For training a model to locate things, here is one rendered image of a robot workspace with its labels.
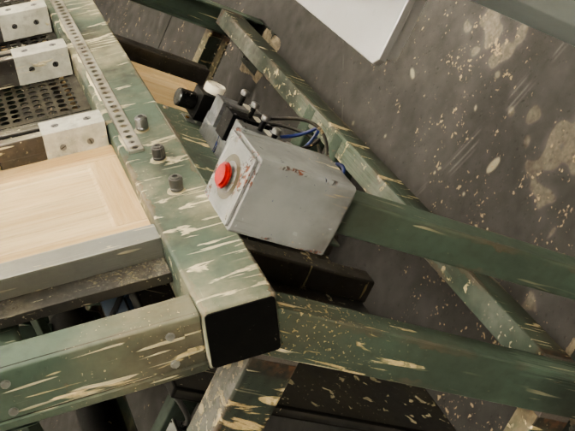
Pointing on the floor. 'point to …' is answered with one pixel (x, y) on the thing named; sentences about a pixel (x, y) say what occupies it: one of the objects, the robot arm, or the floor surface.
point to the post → (458, 245)
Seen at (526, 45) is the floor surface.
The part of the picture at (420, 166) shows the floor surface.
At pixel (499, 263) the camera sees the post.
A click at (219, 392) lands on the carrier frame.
